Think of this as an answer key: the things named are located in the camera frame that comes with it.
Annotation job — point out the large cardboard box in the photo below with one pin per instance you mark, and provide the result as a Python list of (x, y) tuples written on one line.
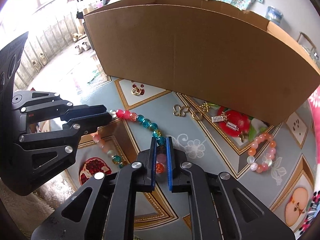
[(187, 55)]

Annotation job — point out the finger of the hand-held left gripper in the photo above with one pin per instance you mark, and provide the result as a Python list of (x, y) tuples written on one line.
[(87, 110), (90, 126)]

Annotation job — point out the fruit print tablecloth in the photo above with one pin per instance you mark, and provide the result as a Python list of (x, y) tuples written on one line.
[(155, 105)]

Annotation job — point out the pink blanket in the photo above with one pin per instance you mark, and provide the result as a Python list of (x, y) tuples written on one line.
[(315, 110)]

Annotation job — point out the silver abacus earring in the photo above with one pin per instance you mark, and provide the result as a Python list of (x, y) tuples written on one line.
[(218, 118), (232, 126)]

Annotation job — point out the gold hoop earring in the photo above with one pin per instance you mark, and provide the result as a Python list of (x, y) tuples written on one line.
[(136, 91)]

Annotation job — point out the fluffy beige cloth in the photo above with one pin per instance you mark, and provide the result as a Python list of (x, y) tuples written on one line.
[(30, 212)]

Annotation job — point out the beige shoes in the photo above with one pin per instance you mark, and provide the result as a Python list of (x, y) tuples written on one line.
[(78, 37)]

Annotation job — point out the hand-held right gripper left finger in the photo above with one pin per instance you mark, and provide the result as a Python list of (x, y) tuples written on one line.
[(153, 162)]

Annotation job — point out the small gold charm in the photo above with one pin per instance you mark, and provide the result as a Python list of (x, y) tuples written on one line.
[(241, 136)]

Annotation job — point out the white shoe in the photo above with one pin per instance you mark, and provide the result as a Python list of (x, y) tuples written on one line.
[(86, 46), (79, 50)]

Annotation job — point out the blue white container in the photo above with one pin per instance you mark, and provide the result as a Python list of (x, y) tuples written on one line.
[(273, 15)]

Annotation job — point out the gold butterfly ornament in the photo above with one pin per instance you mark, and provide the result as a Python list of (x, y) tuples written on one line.
[(184, 110)]

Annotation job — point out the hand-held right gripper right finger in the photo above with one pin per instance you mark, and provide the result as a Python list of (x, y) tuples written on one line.
[(170, 165)]

